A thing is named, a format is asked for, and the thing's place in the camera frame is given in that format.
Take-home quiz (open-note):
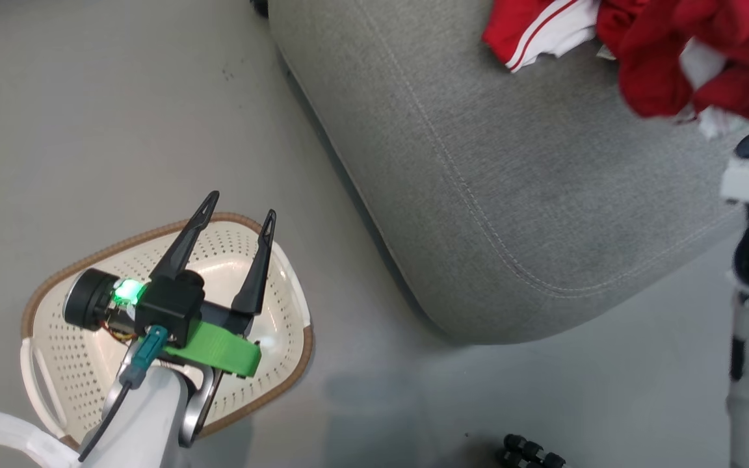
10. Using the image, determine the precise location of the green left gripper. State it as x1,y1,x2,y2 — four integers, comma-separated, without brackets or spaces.
64,190,278,378

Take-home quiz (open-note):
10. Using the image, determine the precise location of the red and white garment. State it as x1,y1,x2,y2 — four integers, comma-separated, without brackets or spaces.
482,0,749,140

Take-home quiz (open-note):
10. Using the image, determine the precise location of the grey fabric sofa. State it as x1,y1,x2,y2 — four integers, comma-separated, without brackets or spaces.
267,0,749,345

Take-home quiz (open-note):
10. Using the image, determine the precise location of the white perforated laundry basket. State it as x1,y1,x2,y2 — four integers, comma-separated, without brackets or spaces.
20,212,315,452

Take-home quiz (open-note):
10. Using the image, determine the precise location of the left arm cable teal plug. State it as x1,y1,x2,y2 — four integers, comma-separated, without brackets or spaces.
77,325,170,463

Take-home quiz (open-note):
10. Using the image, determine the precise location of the white fabric strap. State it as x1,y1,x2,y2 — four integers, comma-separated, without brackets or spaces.
0,407,79,468

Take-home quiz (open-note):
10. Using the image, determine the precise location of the black ribbed hose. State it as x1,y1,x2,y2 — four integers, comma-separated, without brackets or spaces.
501,434,567,468

